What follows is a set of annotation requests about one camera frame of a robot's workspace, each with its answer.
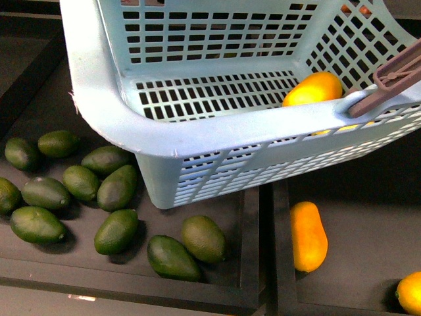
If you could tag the green avocado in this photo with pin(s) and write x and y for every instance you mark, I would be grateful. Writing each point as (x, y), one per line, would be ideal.
(116, 191)
(37, 225)
(10, 197)
(58, 144)
(116, 232)
(81, 182)
(105, 160)
(46, 192)
(170, 259)
(22, 154)
(204, 239)

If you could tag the brown basket handle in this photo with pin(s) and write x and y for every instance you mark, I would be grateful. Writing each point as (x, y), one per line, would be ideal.
(395, 76)

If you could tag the black fruit display shelf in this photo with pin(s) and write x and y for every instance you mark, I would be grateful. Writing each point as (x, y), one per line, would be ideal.
(369, 206)

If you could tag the yellow lemon on shelf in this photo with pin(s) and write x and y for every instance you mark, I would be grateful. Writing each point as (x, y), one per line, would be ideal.
(408, 293)

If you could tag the orange mango on shelf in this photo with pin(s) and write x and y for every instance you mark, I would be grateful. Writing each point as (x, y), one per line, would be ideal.
(309, 239)

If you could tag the light blue plastic basket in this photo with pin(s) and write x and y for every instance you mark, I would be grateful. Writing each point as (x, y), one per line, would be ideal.
(194, 89)

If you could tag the yellow lemon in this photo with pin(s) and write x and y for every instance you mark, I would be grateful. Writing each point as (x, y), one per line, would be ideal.
(318, 87)
(408, 293)

